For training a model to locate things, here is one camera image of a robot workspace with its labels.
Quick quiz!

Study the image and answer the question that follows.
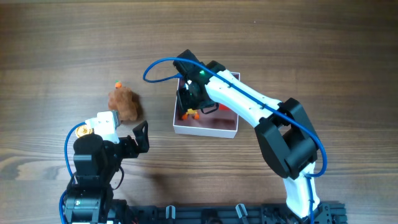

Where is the white box with pink interior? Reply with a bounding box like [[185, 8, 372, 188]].
[[172, 72, 241, 139]]

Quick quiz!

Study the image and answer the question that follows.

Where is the red toy truck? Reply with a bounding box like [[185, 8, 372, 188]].
[[219, 104, 229, 111]]

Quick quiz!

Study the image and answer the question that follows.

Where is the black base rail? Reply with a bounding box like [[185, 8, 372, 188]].
[[108, 202, 348, 224]]

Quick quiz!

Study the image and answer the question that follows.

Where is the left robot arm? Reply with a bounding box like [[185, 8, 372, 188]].
[[58, 111, 149, 223]]

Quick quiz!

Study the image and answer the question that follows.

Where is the orange duck toy blue cap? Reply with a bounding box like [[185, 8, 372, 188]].
[[181, 109, 200, 120]]

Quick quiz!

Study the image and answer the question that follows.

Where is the yellow round lemon slice toy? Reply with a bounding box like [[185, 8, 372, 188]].
[[75, 124, 93, 138]]

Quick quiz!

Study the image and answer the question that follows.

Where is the brown plush toy with carrot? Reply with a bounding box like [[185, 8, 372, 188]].
[[108, 81, 140, 121]]

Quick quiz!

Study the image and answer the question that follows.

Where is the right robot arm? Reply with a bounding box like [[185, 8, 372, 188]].
[[173, 50, 320, 219]]

